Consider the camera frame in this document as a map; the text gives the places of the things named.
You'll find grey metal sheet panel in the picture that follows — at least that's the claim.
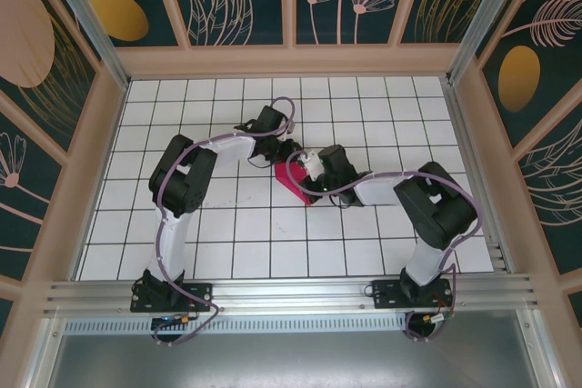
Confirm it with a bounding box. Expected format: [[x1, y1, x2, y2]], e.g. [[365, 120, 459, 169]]
[[45, 331, 547, 388]]

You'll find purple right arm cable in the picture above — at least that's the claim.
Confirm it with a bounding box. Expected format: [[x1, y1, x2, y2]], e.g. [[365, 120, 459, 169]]
[[285, 147, 483, 343]]

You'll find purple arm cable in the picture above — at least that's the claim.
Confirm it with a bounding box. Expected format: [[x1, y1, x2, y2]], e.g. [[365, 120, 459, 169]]
[[285, 147, 483, 343], [152, 95, 301, 349]]

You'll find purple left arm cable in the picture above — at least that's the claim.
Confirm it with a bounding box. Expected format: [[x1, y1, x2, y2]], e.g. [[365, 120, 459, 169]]
[[152, 95, 301, 349]]

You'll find aluminium side rail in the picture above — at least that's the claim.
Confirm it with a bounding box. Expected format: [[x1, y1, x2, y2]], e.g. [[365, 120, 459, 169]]
[[443, 78, 515, 276]]

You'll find aluminium mounting rail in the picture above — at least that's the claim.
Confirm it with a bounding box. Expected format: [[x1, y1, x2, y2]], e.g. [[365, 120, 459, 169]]
[[43, 273, 545, 316]]

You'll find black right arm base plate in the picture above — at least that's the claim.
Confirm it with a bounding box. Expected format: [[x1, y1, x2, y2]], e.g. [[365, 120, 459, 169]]
[[371, 278, 455, 310]]

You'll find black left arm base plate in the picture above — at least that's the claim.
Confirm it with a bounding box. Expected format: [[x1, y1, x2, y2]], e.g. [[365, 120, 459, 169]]
[[130, 282, 214, 314]]

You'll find aluminium frame post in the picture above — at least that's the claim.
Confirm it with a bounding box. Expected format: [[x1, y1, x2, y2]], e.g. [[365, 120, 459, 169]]
[[446, 0, 524, 85], [38, 0, 131, 89]]

